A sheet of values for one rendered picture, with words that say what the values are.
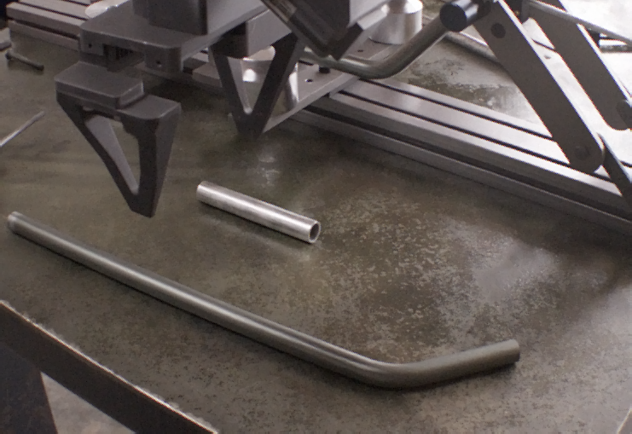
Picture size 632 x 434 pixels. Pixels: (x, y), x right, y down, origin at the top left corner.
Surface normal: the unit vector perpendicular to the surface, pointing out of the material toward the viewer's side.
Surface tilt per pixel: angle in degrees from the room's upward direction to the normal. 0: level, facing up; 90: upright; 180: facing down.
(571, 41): 90
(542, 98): 90
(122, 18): 0
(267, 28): 90
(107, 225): 0
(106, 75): 0
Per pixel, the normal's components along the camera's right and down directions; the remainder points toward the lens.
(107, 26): -0.01, -0.85
